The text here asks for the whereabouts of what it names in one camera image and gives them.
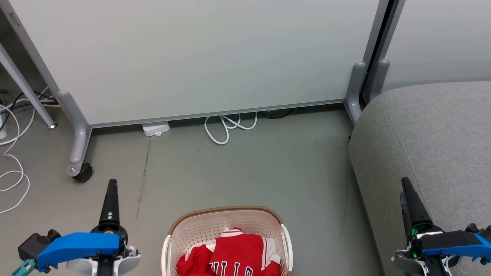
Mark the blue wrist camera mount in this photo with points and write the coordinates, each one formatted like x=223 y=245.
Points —
x=452 y=245
x=76 y=245

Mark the red sports shorts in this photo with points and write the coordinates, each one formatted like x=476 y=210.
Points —
x=195 y=262

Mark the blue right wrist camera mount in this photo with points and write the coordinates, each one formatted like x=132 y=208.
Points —
x=452 y=245

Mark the wide white partition panel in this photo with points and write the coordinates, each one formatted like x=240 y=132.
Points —
x=191 y=57

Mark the narrow white partition panel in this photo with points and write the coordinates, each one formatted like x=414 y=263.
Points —
x=441 y=38

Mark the cream plastic laundry basket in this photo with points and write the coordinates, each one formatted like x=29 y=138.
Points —
x=215 y=226

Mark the teal plastic connector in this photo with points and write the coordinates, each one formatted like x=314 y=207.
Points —
x=23 y=267

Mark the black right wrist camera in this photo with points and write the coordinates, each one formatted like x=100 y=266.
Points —
x=483 y=230

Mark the white green-lit right gripper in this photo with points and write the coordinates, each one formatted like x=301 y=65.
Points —
x=412 y=264

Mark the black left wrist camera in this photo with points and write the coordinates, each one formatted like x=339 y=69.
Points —
x=32 y=245

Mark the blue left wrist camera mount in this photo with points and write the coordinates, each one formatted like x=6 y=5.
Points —
x=76 y=245

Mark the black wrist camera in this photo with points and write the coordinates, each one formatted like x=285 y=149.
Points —
x=32 y=245
x=483 y=230

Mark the red lettered sports jersey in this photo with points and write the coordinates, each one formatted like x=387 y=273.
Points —
x=241 y=249

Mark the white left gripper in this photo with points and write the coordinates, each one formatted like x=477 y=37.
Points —
x=128 y=260

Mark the grey fabric sofa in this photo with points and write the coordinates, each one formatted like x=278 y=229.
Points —
x=441 y=134

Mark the black caster wheel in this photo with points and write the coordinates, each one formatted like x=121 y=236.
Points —
x=84 y=174

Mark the grey metal table leg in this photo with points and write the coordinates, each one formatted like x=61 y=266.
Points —
x=23 y=86

